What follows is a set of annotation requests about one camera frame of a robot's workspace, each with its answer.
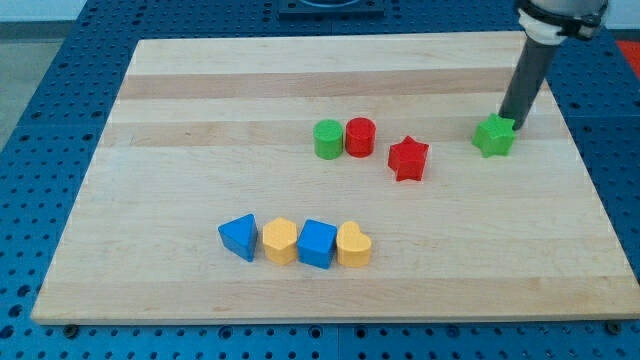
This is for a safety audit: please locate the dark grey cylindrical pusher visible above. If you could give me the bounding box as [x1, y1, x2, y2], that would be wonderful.
[499, 37, 556, 130]

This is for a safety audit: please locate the green star block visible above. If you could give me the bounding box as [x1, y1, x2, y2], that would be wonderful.
[472, 113, 515, 158]

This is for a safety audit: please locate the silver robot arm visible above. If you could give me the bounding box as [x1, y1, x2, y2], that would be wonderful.
[499, 0, 610, 131]

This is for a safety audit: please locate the red star block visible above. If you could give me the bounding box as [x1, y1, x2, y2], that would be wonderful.
[388, 136, 429, 182]

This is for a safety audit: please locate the red cylinder block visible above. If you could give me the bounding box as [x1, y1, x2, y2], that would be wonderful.
[345, 117, 376, 158]

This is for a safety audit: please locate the green cylinder block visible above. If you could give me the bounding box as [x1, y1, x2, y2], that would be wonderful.
[313, 119, 344, 160]

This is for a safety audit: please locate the light wooden board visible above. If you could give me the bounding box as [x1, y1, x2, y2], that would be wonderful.
[31, 31, 639, 325]

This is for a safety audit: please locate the yellow heart block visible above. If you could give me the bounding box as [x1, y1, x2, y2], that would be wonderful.
[336, 221, 372, 268]

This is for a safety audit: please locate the blue cube block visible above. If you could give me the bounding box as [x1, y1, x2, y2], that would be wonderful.
[297, 219, 337, 269]

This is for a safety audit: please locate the yellow hexagon block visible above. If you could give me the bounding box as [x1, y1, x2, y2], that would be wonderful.
[262, 217, 298, 265]

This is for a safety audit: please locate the blue triangle block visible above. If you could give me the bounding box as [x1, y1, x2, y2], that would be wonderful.
[218, 214, 258, 262]

